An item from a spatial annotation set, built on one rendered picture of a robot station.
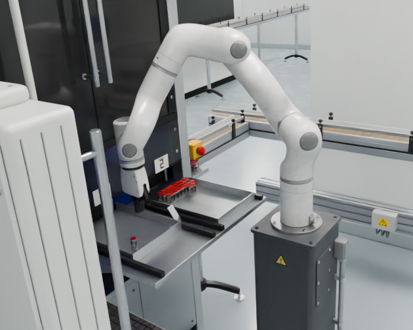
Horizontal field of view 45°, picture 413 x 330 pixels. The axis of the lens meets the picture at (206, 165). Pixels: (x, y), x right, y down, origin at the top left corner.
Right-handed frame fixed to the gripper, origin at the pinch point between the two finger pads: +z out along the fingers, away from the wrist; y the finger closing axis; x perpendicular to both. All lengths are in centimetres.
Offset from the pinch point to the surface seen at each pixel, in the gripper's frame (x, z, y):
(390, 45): 188, -24, 0
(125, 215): 7.9, 13.6, -21.7
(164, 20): 43, -57, -25
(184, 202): 30.2, 14.1, -11.2
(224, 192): 46.9, 14.4, -4.2
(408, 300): 139, 105, 39
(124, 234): -1.3, 13.8, -10.1
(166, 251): 0.8, 14.6, 10.9
